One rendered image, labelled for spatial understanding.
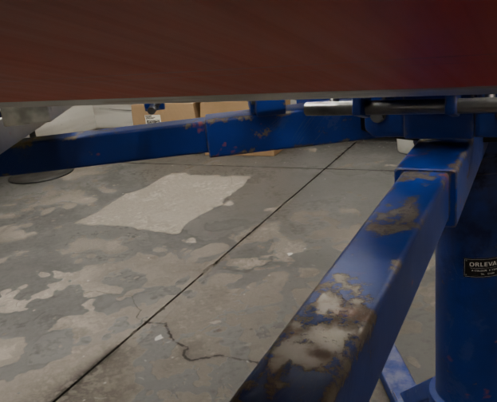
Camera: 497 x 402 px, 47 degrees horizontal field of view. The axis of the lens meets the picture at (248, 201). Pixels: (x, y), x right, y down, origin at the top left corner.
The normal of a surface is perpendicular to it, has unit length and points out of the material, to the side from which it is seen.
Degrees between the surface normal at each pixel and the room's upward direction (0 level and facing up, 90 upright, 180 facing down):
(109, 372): 0
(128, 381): 0
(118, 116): 90
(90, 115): 90
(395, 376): 3
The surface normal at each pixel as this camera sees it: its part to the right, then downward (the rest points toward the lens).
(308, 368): -0.11, -0.94
